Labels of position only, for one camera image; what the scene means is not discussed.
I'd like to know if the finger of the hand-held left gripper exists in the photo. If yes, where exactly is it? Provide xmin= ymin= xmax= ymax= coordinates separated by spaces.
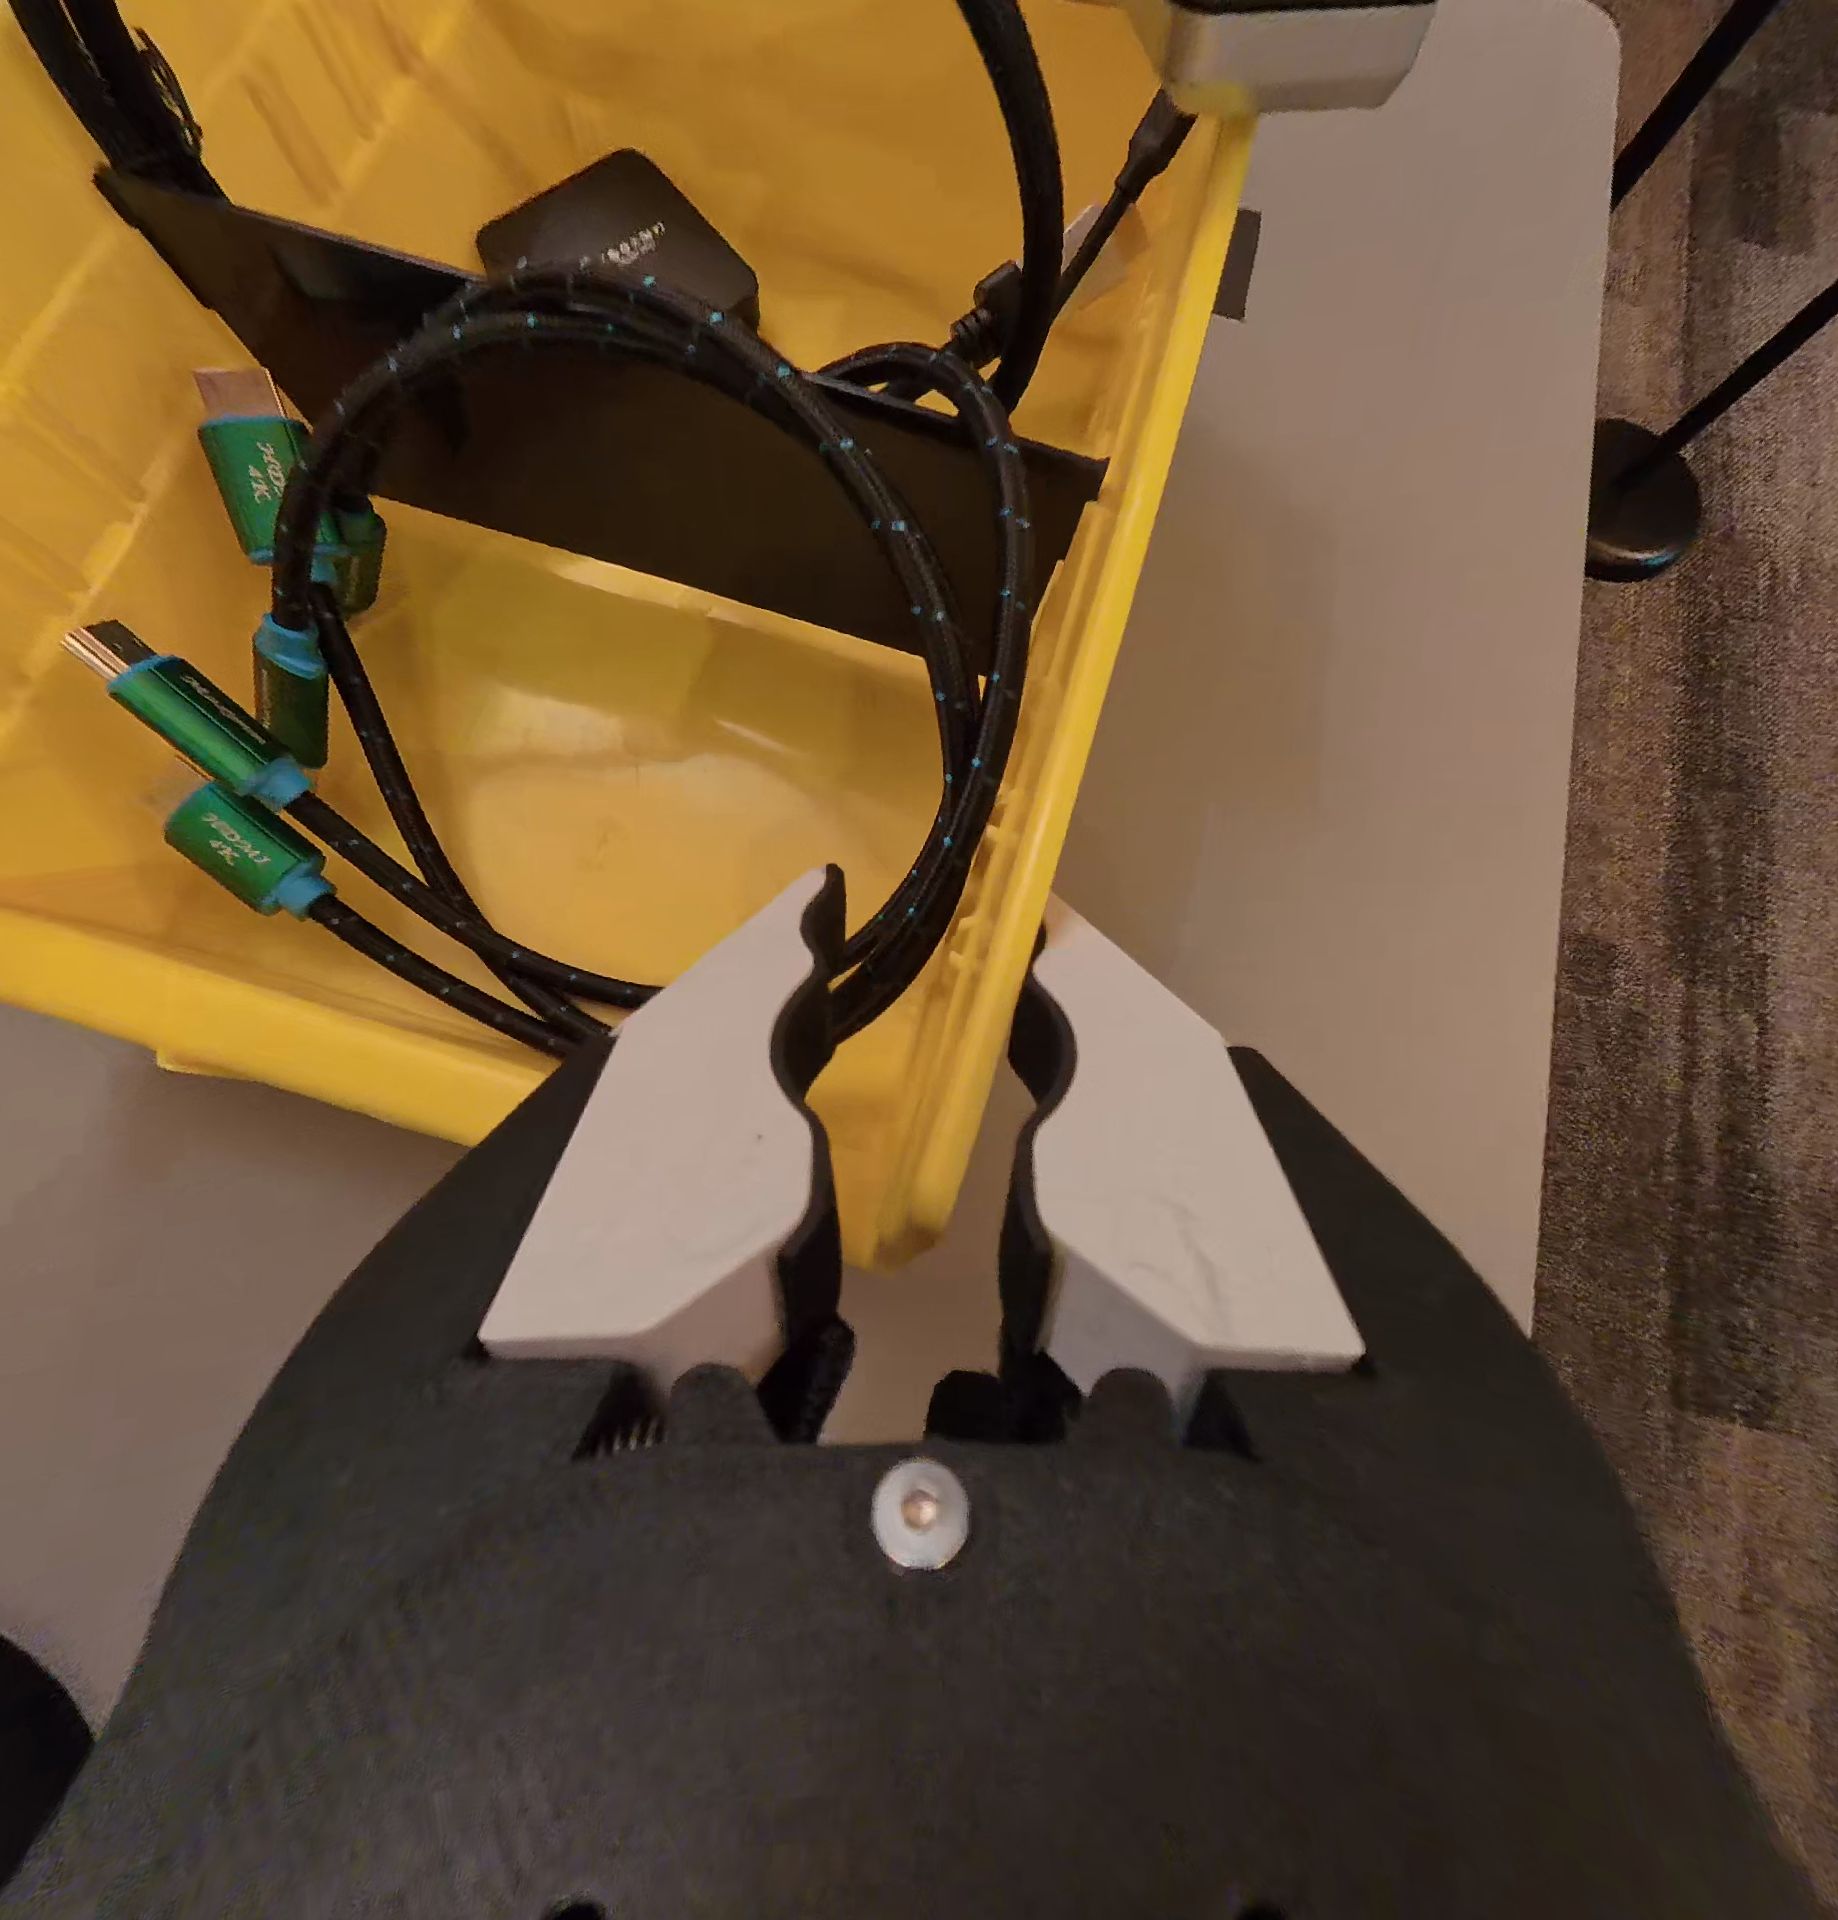
xmin=1115 ymin=0 xmax=1441 ymax=119

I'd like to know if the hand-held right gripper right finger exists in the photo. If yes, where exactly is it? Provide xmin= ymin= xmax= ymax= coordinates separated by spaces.
xmin=1006 ymin=894 xmax=1369 ymax=1434

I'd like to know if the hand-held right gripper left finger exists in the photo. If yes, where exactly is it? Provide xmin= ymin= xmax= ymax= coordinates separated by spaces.
xmin=475 ymin=862 xmax=857 ymax=1443

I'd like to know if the yellow plastic storage bin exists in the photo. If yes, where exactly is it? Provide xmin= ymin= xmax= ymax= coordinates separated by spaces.
xmin=0 ymin=0 xmax=1257 ymax=1274

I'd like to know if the black pole stand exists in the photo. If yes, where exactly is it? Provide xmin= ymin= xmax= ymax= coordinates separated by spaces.
xmin=1609 ymin=0 xmax=1782 ymax=213
xmin=1583 ymin=247 xmax=1838 ymax=586

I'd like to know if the black bin divider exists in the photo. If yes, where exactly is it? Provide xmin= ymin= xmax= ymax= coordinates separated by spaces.
xmin=95 ymin=162 xmax=1115 ymax=663

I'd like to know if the black square adapter box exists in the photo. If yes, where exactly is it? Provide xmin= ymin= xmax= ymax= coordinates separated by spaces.
xmin=475 ymin=147 xmax=762 ymax=324

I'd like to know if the thin black cable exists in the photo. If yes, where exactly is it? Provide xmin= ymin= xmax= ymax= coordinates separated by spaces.
xmin=949 ymin=91 xmax=1183 ymax=354

